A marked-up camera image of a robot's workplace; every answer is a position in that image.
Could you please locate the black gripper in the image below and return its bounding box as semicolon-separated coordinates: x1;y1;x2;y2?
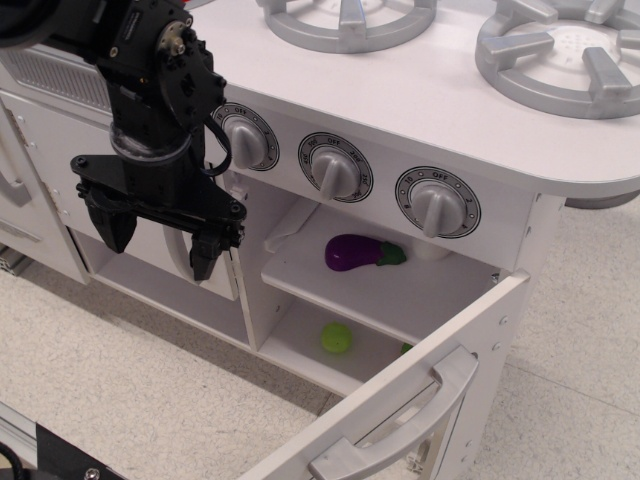
70;149;246;281

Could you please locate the white oven door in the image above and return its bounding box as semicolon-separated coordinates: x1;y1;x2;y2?
243;270;531;479

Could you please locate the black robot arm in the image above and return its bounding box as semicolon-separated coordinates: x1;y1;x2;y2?
1;1;246;282

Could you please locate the white middle cabinet door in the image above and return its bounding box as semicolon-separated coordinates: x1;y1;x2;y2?
162;226;238;301

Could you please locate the grey left stove knob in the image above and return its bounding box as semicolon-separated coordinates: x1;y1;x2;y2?
213;102;280;171

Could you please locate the grey stove knob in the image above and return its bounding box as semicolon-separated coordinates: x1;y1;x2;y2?
395;166;481;239
298;132;374;203
213;102;280;171

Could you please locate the purple toy eggplant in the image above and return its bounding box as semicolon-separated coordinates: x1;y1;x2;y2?
324;234;407;272

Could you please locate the grey vent grille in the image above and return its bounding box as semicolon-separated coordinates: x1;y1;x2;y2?
1;48;111;112

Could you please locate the grey middle stove knob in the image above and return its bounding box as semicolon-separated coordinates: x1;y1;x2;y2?
298;132;374;203

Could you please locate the green toy ball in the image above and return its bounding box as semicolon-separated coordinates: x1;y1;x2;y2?
320;322;353;354

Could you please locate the white toy kitchen cabinet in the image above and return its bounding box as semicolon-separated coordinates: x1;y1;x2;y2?
1;1;639;402

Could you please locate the grey middle stove burner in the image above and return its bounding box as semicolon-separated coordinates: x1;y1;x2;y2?
257;1;437;54

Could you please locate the grey stove burner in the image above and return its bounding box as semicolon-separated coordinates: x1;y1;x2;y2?
257;1;437;54
475;1;639;120

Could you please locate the grey right stove knob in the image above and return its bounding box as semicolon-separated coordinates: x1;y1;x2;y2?
395;166;481;239

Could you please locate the grey right stove burner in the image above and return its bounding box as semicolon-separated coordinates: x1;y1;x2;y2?
475;1;639;120

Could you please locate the grey left door handle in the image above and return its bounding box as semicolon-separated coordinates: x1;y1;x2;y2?
1;158;32;207

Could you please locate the aluminium frame rail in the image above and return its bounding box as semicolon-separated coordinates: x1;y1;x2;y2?
0;403;38;467

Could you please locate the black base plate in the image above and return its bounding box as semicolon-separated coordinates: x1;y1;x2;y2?
36;424;124;480

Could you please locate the grey oven door handle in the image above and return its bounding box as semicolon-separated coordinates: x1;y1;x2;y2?
308;346;479;479

